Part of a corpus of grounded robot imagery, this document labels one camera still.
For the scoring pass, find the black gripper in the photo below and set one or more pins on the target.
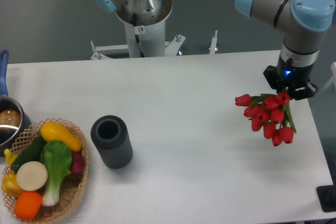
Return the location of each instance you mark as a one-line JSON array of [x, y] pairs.
[[296, 79]]

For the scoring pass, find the red tulip bouquet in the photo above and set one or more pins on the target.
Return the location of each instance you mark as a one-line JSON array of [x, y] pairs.
[[270, 113]]

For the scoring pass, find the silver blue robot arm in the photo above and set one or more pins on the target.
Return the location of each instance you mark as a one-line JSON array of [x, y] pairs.
[[304, 24]]

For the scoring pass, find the black device at edge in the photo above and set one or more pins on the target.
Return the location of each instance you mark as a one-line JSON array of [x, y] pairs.
[[326, 195]]

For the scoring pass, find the dark grey ribbed vase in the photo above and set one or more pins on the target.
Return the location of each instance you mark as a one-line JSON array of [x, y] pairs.
[[110, 136]]

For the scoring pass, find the purple radish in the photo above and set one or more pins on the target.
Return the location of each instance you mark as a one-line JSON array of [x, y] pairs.
[[78, 163]]

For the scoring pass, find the woven wicker basket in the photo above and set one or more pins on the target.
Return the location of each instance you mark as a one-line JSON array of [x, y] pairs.
[[72, 188]]

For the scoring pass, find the yellow squash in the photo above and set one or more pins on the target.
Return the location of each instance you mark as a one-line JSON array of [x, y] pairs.
[[52, 131]]

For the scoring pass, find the green bok choy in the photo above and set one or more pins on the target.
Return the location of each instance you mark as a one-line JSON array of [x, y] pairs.
[[56, 156]]

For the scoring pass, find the green cucumber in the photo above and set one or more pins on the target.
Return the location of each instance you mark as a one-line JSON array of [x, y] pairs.
[[31, 153]]

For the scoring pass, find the beige round slice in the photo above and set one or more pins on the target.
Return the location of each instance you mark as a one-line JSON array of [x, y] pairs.
[[32, 176]]

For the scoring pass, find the yellow banana tip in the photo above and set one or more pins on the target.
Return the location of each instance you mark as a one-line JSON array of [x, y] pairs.
[[9, 156]]

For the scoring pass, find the orange fruit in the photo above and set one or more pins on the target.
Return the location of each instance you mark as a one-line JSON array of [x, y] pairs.
[[28, 205]]

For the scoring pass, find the yellow bell pepper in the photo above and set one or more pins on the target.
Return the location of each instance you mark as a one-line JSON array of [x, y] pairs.
[[10, 185]]

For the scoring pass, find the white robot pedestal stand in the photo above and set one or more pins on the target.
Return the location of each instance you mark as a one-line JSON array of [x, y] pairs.
[[142, 41]]

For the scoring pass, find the blue handled steel pot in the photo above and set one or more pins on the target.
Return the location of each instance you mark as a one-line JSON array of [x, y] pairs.
[[13, 118]]

